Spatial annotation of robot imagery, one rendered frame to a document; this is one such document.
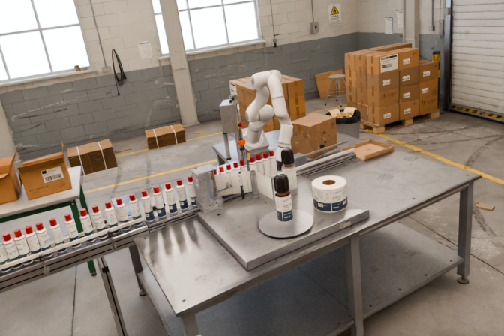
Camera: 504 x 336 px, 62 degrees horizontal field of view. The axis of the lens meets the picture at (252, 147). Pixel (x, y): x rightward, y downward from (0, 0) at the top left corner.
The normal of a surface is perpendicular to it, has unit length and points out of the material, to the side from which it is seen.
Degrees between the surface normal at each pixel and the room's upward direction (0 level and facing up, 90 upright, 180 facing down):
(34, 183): 90
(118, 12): 90
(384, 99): 89
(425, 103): 90
